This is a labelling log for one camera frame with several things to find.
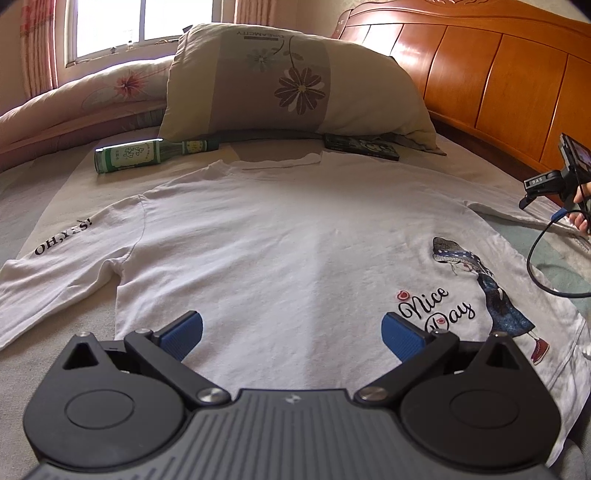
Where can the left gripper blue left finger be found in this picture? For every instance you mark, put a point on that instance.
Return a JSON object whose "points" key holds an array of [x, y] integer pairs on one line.
{"points": [[159, 355]]}

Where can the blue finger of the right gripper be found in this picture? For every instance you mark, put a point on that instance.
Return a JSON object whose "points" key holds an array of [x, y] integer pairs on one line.
{"points": [[528, 199], [560, 214]]}

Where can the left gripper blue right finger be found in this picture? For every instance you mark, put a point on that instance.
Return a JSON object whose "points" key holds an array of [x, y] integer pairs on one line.
{"points": [[421, 354]]}

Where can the white printed t-shirt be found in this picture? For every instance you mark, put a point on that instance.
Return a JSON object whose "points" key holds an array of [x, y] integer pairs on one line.
{"points": [[292, 265]]}

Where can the person right hand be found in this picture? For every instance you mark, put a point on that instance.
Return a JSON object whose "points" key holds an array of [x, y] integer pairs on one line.
{"points": [[579, 219]]}

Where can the orange wooden headboard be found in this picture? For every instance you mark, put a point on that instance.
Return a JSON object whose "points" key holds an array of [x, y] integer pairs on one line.
{"points": [[502, 78]]}

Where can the green glass bottle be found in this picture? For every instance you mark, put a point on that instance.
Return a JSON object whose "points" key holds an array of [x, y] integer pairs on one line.
{"points": [[150, 152]]}

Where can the pink folded quilt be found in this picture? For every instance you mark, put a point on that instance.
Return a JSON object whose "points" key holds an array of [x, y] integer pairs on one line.
{"points": [[121, 98]]}

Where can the floral patchwork pillow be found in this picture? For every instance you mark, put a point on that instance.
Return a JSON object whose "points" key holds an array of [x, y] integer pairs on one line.
{"points": [[235, 77]]}

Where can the pink right curtain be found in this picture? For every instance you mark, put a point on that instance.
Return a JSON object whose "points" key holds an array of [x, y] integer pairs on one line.
{"points": [[255, 12]]}

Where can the pink curtain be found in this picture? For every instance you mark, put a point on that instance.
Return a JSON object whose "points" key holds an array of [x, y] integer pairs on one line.
{"points": [[38, 49], [255, 12]]}

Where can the pink left curtain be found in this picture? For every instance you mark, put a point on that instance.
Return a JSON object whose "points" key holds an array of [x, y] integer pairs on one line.
{"points": [[38, 49]]}

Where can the window with white frame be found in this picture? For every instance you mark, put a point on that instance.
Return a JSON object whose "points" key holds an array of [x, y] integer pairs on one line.
{"points": [[94, 29]]}

